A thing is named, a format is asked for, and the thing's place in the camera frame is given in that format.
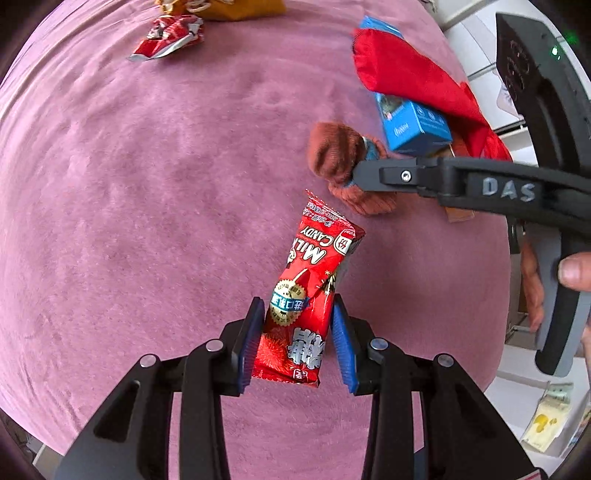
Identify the red candy packet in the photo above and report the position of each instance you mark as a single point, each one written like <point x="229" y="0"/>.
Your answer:
<point x="304" y="286"/>

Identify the blue cardboard box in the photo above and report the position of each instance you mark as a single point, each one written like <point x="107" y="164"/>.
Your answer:
<point x="415" y="124"/>

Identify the flat blue carton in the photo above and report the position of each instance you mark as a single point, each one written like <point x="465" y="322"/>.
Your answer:
<point x="381" y="25"/>

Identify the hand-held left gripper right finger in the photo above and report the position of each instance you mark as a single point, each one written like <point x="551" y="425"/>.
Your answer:
<point x="341" y="344"/>

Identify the red foil snack wrapper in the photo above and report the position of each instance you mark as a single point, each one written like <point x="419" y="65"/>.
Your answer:
<point x="168" y="34"/>

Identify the pink blanket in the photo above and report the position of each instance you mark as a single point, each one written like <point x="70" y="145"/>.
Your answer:
<point x="161" y="184"/>

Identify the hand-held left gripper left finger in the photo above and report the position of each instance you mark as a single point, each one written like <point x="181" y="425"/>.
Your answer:
<point x="251" y="344"/>

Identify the red cloth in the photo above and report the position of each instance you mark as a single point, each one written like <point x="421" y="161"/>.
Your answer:
<point x="406" y="69"/>

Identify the yellow white paper packet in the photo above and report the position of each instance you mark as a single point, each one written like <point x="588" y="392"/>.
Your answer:
<point x="547" y="420"/>

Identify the orange snack packet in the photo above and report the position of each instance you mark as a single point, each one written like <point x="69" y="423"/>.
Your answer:
<point x="244" y="8"/>

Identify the white cabinet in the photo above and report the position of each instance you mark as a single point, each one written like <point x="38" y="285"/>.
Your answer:
<point x="480" y="55"/>

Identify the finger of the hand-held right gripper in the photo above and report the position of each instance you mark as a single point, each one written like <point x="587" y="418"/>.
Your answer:
<point x="397" y="175"/>

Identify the brown cardboard piece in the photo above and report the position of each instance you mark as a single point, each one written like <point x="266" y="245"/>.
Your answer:
<point x="461" y="214"/>

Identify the person's right hand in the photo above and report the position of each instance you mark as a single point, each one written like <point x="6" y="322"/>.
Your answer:
<point x="577" y="272"/>

